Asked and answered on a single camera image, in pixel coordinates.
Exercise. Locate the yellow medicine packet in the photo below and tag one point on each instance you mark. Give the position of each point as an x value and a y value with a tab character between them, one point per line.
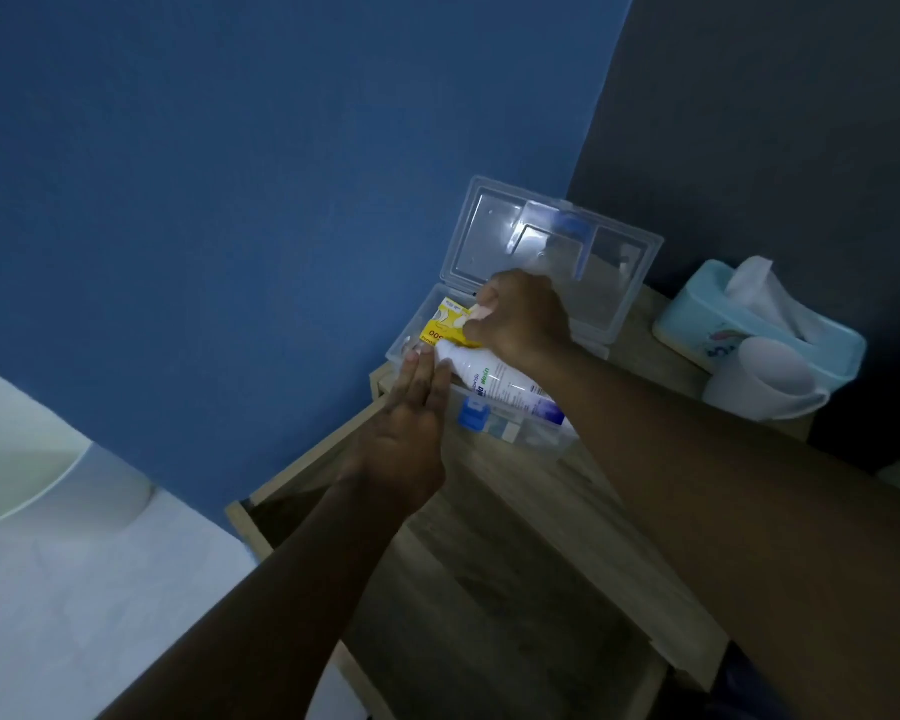
444	326

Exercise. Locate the person's right fingers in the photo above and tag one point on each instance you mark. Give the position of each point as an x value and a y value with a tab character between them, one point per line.
487	314

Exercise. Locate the white tissue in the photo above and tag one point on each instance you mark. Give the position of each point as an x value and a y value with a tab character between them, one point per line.
772	299

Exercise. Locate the white pillow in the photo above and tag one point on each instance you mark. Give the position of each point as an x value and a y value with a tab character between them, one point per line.
45	472

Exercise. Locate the white bed sheet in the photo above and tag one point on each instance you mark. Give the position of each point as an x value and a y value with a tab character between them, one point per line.
67	614

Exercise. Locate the white plastic cup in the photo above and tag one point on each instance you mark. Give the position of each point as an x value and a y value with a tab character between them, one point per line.
765	382

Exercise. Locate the light blue tissue box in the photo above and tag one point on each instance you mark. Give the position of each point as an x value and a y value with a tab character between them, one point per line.
750	329

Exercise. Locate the person's right hand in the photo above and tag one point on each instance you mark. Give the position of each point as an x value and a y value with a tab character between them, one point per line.
521	322

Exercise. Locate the person's left hand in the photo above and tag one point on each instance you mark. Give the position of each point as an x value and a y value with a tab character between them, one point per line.
401	449

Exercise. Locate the wooden bedside table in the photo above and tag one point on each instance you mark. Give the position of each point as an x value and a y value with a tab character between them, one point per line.
517	547

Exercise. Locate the white tube with blue print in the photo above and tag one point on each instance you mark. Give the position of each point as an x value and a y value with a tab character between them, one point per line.
506	386

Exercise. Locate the person's left forearm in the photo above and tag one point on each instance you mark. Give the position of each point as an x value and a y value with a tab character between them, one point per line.
270	607

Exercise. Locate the person's right forearm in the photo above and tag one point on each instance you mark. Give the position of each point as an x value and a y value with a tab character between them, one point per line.
742	517

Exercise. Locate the clear plastic storage box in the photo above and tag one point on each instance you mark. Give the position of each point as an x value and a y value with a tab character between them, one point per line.
525	307

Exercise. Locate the person's left fingers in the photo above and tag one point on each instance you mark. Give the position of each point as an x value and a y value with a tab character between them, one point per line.
420	382

